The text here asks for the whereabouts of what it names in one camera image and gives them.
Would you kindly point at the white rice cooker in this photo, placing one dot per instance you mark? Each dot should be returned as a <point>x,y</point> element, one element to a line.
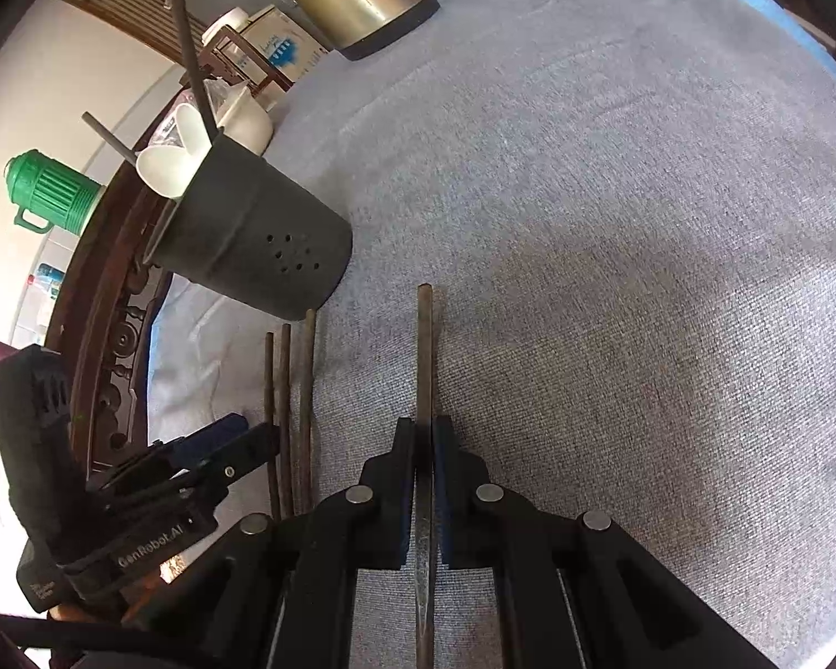
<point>226,21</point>

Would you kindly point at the carved wooden sideboard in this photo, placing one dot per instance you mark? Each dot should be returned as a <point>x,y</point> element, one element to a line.
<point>97,306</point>

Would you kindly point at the blue table cover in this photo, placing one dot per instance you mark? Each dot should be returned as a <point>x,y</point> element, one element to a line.
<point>773,3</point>

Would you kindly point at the white chest freezer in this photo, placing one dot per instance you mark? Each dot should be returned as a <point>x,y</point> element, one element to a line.
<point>282,45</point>

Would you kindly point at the dark metal utensil holder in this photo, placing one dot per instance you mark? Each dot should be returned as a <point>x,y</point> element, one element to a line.
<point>251,237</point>

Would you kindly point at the green thermos jug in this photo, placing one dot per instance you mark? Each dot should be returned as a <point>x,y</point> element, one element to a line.
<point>52,188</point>

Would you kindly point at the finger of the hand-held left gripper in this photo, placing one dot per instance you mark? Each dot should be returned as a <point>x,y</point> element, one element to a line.
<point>205,437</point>
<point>244,456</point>

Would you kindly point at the dark chopstick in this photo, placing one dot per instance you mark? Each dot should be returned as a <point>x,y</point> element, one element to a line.
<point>188,42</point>
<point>308,397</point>
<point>287,411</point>
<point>425,355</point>
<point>108,134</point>

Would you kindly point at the grey tablecloth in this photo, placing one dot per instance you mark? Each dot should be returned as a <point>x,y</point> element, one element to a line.
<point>599,293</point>

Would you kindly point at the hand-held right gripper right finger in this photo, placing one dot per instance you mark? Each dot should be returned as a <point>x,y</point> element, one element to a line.
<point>447,495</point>

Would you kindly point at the white bowl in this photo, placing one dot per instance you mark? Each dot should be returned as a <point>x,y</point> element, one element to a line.
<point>247,122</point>

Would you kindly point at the wooden chair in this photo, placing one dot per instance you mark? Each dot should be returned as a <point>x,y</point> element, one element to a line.
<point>233,59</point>

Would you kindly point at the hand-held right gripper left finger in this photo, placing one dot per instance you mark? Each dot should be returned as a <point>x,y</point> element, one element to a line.
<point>404,495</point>

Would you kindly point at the white plastic spoon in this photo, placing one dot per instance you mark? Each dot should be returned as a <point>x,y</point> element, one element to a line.
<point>191,127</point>
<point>167,171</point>

